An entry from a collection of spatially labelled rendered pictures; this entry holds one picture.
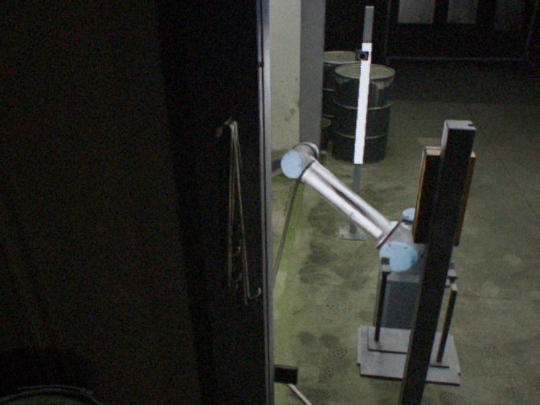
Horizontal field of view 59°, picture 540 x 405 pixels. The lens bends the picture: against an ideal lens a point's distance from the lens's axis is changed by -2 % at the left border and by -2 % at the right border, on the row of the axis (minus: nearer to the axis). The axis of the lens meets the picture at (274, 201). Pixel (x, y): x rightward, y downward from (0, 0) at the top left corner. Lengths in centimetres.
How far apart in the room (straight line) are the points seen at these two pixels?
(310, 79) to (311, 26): 42
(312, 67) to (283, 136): 66
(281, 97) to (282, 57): 34
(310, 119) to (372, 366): 291
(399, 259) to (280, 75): 244
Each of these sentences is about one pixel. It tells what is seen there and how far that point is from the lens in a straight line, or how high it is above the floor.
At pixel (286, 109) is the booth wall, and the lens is 426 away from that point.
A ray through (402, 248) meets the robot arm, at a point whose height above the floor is 88.
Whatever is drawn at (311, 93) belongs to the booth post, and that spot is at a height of 86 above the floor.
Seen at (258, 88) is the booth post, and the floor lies 169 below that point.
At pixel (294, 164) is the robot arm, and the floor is 113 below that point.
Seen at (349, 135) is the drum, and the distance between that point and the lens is 483.
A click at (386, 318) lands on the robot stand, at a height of 40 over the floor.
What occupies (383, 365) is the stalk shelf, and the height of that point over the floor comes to 79.
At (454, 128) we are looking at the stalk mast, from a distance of 115.
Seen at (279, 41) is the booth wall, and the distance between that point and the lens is 413.
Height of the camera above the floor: 201
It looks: 28 degrees down
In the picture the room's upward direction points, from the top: 1 degrees counter-clockwise
